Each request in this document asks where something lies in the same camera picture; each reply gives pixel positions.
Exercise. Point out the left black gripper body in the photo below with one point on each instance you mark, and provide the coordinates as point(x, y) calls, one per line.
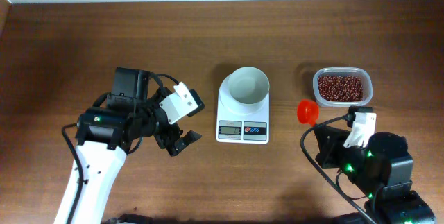
point(164, 134)

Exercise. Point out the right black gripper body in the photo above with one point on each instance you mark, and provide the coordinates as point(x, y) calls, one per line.
point(335, 154)

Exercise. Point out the orange measuring scoop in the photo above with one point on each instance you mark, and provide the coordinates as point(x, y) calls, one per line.
point(307, 112)

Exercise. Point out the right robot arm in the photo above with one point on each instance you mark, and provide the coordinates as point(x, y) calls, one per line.
point(382, 172)

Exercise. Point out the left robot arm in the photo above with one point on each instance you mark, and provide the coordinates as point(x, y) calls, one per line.
point(114, 127)

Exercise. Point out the white digital kitchen scale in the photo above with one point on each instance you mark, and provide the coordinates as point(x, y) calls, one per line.
point(241, 123)

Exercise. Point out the red beans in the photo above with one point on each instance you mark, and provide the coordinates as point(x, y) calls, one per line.
point(340, 88)

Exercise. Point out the clear plastic container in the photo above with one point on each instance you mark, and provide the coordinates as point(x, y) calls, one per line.
point(344, 71)

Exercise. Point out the white round bowl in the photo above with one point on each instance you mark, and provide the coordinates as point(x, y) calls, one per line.
point(248, 85)

